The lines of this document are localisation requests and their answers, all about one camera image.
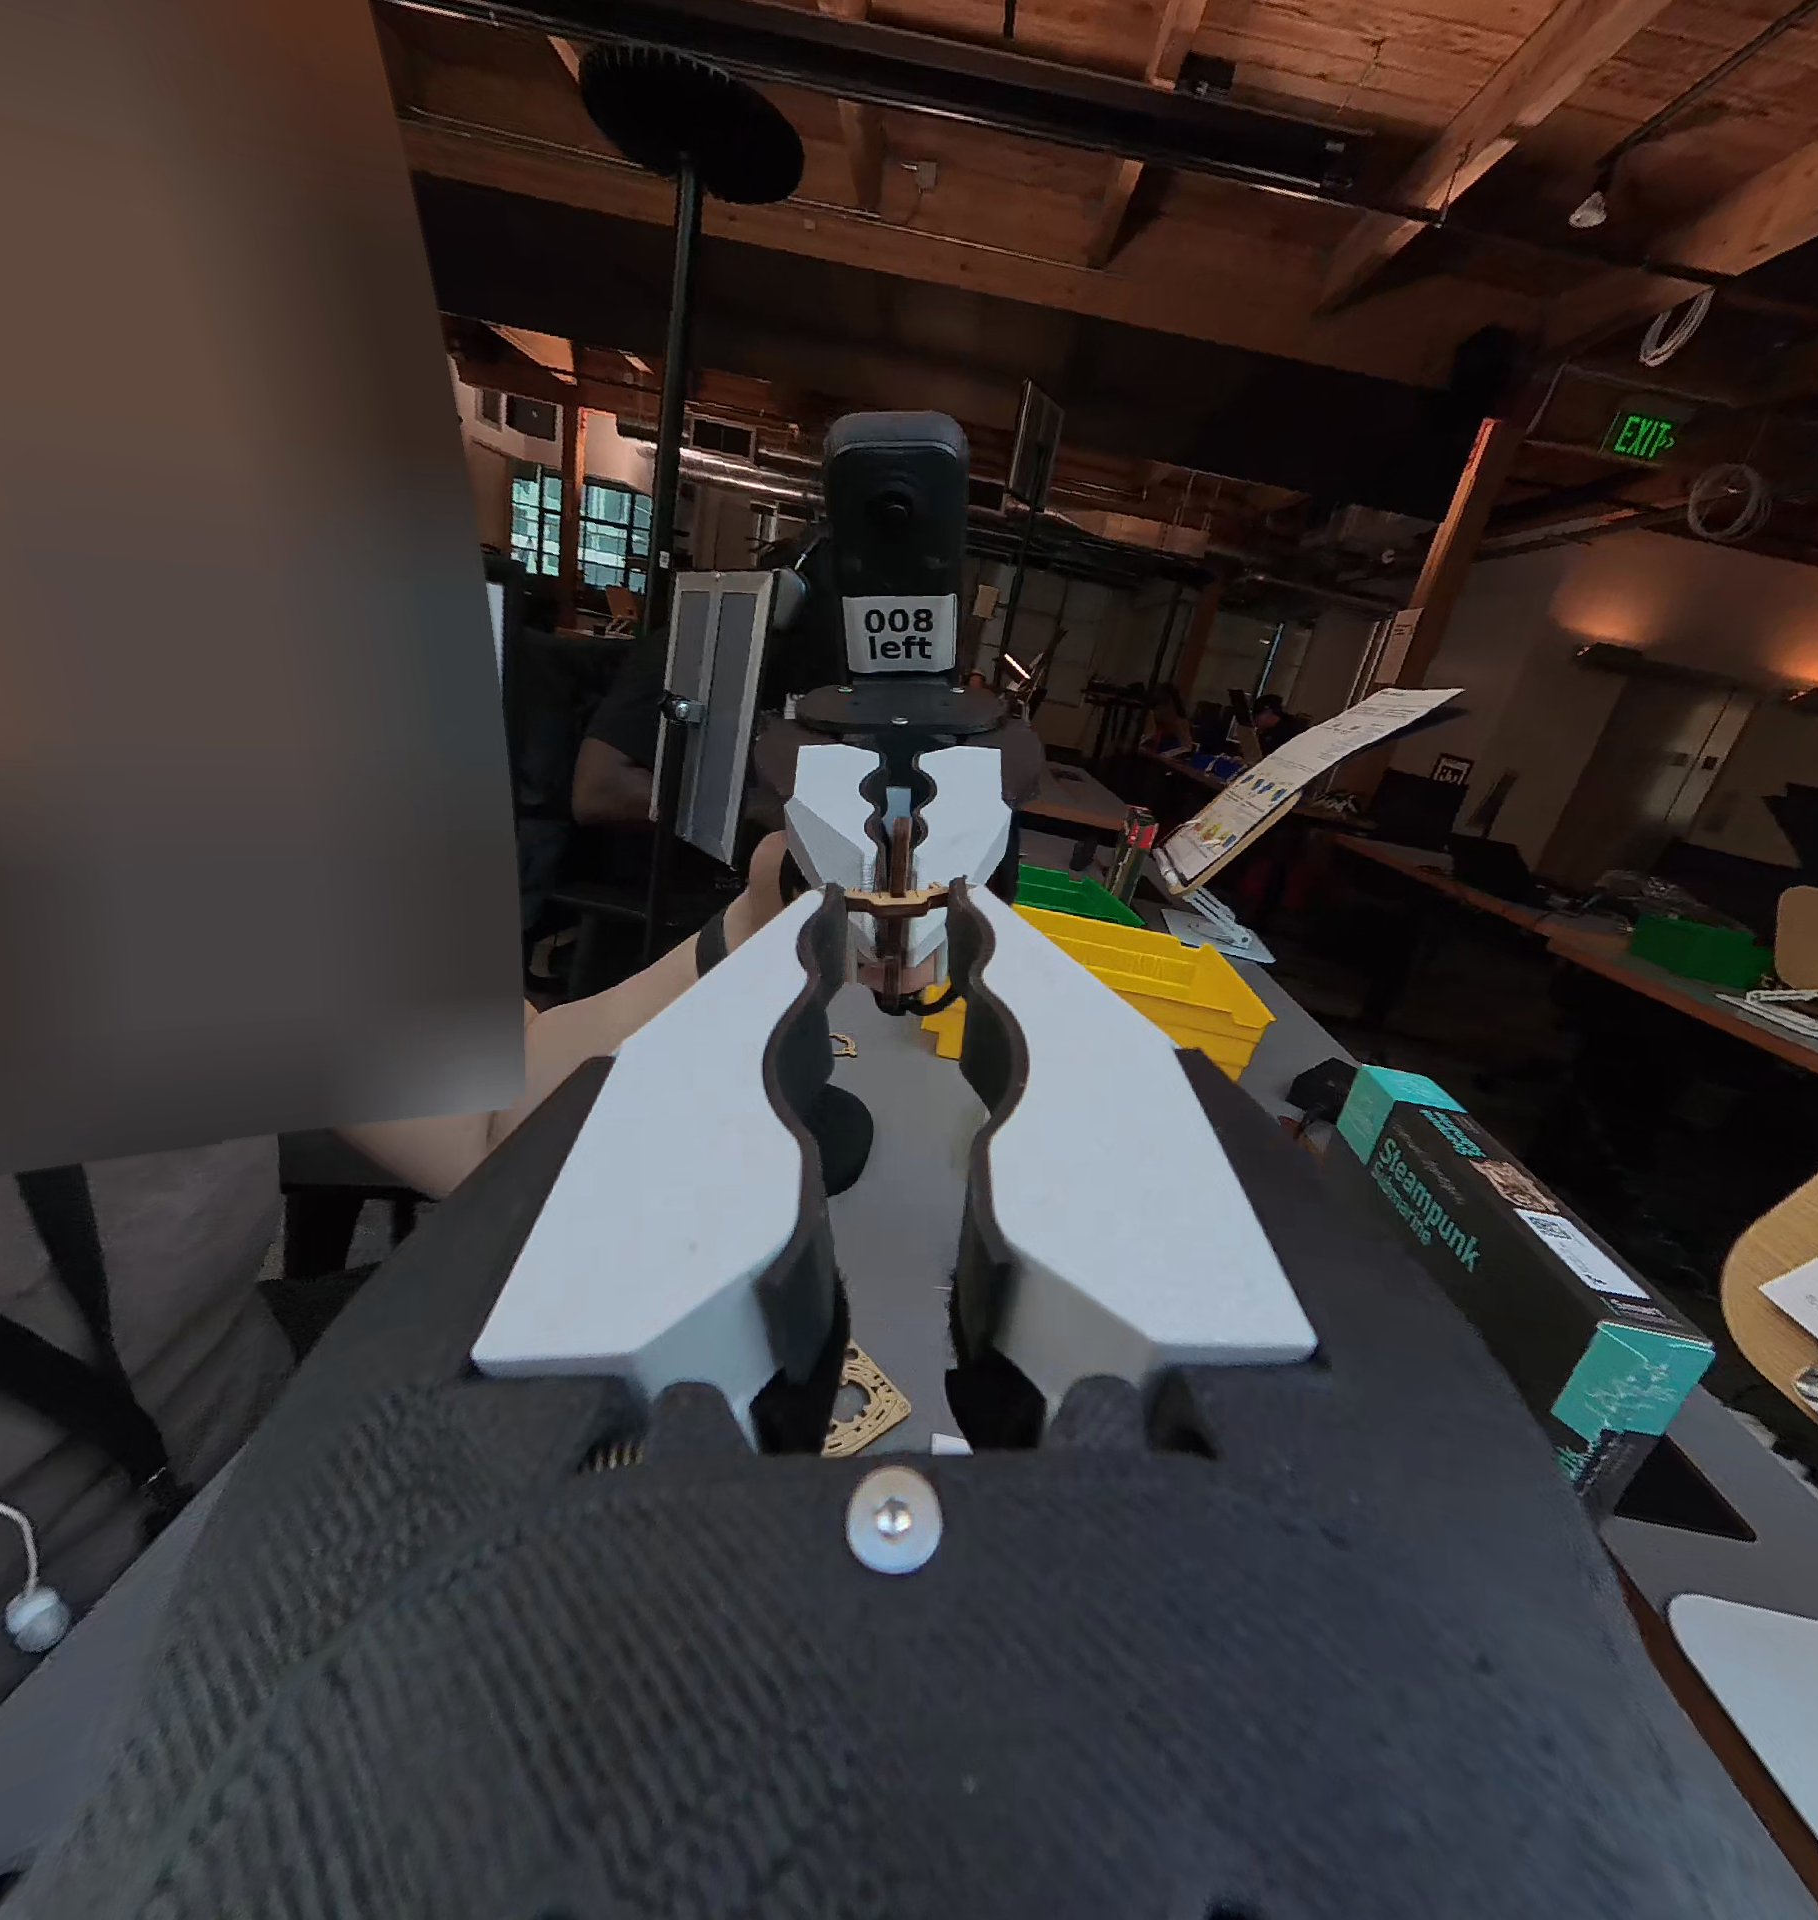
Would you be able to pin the person's left forearm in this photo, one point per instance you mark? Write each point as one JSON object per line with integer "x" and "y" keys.
{"x": 578, "y": 1021}

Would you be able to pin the long wooden desk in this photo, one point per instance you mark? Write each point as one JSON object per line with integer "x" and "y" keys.
{"x": 1599, "y": 960}

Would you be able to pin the yellow plastic bin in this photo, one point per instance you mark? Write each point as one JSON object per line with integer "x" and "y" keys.
{"x": 1149, "y": 982}

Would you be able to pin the dark wooden model part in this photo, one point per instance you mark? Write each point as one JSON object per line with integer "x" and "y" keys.
{"x": 897, "y": 960}

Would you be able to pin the black panel on pole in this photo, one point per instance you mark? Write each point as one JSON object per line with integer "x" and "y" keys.
{"x": 1037, "y": 442}

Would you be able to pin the instruction sheet on stand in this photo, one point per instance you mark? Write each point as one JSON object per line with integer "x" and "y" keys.
{"x": 1300, "y": 780}

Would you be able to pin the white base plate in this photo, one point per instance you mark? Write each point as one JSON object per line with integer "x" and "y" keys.
{"x": 1779, "y": 1694}

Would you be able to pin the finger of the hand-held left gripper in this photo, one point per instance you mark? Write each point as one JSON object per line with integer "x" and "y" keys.
{"x": 968, "y": 817}
{"x": 831, "y": 817}

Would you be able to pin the green plastic bin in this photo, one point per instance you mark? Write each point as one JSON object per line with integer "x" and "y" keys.
{"x": 1075, "y": 897}
{"x": 1696, "y": 954}

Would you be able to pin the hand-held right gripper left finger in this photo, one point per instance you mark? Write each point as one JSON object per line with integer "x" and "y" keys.
{"x": 653, "y": 1185}

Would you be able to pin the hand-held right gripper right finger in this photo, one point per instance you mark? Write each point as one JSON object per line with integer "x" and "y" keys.
{"x": 1133, "y": 1200}

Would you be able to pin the black pole with round disc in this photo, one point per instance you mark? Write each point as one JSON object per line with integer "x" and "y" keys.
{"x": 692, "y": 119}

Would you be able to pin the light wooden model part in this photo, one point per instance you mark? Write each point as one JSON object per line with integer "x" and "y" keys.
{"x": 863, "y": 902}

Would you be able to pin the wooden board with paper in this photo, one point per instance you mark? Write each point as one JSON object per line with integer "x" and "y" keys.
{"x": 1773, "y": 1215}

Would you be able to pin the green exit sign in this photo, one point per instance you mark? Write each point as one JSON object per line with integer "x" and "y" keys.
{"x": 1640, "y": 437}

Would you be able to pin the red black can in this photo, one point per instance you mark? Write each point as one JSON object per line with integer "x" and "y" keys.
{"x": 1133, "y": 855}

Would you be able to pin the black teal product box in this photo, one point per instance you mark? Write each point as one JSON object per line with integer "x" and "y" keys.
{"x": 1509, "y": 1245}

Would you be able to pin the small black device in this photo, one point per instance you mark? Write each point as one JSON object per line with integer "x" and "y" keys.
{"x": 1323, "y": 1088}

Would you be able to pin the light wooden frame part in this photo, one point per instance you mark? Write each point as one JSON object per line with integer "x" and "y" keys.
{"x": 857, "y": 1424}

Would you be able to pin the black ceiling track rail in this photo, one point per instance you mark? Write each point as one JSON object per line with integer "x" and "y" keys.
{"x": 999, "y": 91}

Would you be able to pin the white ceiling spotlight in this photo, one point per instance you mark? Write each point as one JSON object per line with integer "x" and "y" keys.
{"x": 1590, "y": 207}

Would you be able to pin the led light panel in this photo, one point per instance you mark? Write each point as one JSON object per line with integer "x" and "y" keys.
{"x": 715, "y": 707}

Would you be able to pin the person's left hand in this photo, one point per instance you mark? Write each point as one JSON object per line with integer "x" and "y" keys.
{"x": 768, "y": 874}

